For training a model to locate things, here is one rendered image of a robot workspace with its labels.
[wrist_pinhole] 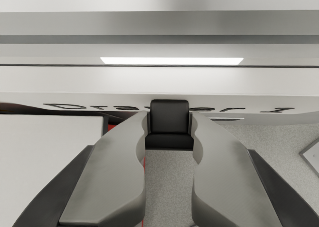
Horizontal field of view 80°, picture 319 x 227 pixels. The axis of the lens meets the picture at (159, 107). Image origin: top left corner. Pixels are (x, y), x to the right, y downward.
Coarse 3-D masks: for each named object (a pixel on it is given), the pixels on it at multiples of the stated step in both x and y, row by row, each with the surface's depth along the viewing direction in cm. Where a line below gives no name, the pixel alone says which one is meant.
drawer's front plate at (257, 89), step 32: (0, 96) 14; (32, 96) 14; (64, 96) 14; (96, 96) 13; (128, 96) 13; (160, 96) 13; (192, 96) 13; (224, 96) 12; (256, 96) 12; (288, 96) 12
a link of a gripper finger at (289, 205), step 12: (252, 156) 9; (264, 168) 8; (264, 180) 7; (276, 180) 7; (276, 192) 7; (288, 192) 7; (276, 204) 7; (288, 204) 7; (300, 204) 7; (288, 216) 6; (300, 216) 6; (312, 216) 6
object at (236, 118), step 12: (0, 108) 41; (12, 108) 41; (24, 108) 40; (36, 108) 40; (108, 120) 81; (120, 120) 79; (216, 120) 58; (228, 120) 57; (240, 120) 62; (252, 120) 61; (264, 120) 60; (276, 120) 58; (288, 120) 57; (300, 120) 56; (312, 120) 55
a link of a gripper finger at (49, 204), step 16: (80, 160) 9; (64, 176) 8; (48, 192) 7; (64, 192) 7; (32, 208) 6; (48, 208) 6; (64, 208) 6; (16, 224) 6; (32, 224) 6; (48, 224) 6
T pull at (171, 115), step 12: (156, 108) 13; (168, 108) 13; (180, 108) 13; (156, 120) 13; (168, 120) 13; (180, 120) 13; (156, 132) 13; (168, 132) 13; (180, 132) 13; (156, 144) 13; (168, 144) 13; (180, 144) 13; (192, 144) 13
